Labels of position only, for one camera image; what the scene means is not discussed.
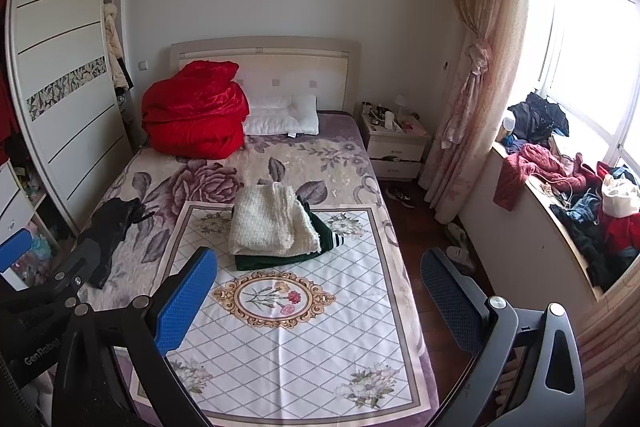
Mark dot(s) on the black garment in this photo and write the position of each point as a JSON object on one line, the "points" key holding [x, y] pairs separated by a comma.
{"points": [[112, 232]]}

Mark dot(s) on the green striped folded garment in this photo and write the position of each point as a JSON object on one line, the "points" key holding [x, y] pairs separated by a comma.
{"points": [[325, 232]]}

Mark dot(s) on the white nightstand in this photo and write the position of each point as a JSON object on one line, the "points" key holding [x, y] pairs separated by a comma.
{"points": [[395, 152]]}

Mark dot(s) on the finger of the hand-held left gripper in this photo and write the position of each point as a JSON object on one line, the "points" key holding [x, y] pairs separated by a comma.
{"points": [[12, 252], [75, 262]]}

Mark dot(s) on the white drawer cabinet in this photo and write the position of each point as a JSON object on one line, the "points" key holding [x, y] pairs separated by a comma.
{"points": [[12, 207]]}

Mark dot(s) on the black sneaker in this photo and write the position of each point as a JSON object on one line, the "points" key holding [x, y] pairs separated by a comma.
{"points": [[400, 198]]}

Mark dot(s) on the white pillow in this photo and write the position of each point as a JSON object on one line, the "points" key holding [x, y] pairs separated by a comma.
{"points": [[280, 119]]}

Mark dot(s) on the red quilt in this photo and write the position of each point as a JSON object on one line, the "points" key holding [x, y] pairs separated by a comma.
{"points": [[195, 112]]}

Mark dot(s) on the red hanging garment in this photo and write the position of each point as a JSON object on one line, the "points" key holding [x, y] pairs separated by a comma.
{"points": [[6, 107]]}

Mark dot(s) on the white wardrobe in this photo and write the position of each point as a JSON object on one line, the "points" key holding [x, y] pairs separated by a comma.
{"points": [[65, 72]]}

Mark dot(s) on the white fuzzy jacket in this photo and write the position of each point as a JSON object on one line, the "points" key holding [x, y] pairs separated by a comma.
{"points": [[270, 222]]}

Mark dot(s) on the white window bench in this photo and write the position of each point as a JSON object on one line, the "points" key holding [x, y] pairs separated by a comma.
{"points": [[525, 247]]}

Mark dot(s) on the beige bed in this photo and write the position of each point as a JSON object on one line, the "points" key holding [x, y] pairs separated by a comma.
{"points": [[300, 67]]}

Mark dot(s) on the white bucket hat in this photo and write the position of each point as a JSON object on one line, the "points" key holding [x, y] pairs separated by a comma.
{"points": [[620, 199]]}

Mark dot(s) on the pink floral curtain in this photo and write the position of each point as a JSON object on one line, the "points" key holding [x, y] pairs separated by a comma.
{"points": [[475, 82], [615, 332]]}

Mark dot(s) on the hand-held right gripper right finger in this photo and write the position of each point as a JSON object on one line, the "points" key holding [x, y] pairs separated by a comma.
{"points": [[450, 302]]}

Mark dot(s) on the white slipper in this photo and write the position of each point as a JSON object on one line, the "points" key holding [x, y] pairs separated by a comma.
{"points": [[460, 257], [456, 233]]}

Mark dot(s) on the purple floral bedspread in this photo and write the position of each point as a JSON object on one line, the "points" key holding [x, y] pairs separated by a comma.
{"points": [[210, 177]]}

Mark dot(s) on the white cup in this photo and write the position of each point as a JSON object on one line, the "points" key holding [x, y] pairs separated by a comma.
{"points": [[389, 119]]}

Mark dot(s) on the beige hanging garment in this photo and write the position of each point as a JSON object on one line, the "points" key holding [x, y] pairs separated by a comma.
{"points": [[114, 47]]}

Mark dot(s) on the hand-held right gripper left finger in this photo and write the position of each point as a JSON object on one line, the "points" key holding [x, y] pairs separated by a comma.
{"points": [[185, 297]]}

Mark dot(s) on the pile of clothes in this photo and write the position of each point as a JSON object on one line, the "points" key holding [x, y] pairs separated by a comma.
{"points": [[530, 159]]}

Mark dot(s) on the window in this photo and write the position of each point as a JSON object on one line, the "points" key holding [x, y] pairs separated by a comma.
{"points": [[585, 32]]}

